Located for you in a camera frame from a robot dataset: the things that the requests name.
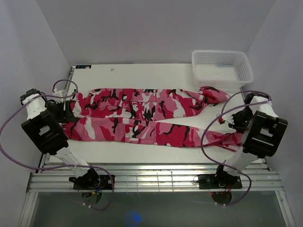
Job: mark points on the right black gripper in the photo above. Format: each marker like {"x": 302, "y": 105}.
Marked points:
{"x": 237, "y": 126}

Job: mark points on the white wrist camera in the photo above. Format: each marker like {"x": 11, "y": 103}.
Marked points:
{"x": 227, "y": 119}
{"x": 59, "y": 95}

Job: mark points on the pink camouflage trousers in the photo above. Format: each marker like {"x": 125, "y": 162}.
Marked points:
{"x": 140, "y": 116}

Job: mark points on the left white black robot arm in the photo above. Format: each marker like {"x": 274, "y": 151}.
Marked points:
{"x": 44, "y": 127}

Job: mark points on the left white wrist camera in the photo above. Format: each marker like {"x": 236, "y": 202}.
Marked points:
{"x": 59, "y": 95}

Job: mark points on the white plastic mesh basket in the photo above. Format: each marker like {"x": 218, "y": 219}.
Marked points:
{"x": 221, "y": 69}

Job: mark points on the small label sticker on table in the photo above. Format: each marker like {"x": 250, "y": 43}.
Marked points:
{"x": 82, "y": 66}

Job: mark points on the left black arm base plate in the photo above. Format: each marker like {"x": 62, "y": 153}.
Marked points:
{"x": 103, "y": 182}

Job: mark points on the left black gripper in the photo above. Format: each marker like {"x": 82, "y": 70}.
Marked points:
{"x": 71, "y": 117}

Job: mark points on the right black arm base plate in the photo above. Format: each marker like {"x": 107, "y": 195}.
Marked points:
{"x": 206, "y": 182}

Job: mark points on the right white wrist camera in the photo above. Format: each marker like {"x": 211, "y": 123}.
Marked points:
{"x": 227, "y": 119}

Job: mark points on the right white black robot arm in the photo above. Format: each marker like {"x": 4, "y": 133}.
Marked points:
{"x": 261, "y": 132}

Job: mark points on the aluminium frame rail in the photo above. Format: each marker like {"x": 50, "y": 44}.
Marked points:
{"x": 155, "y": 178}

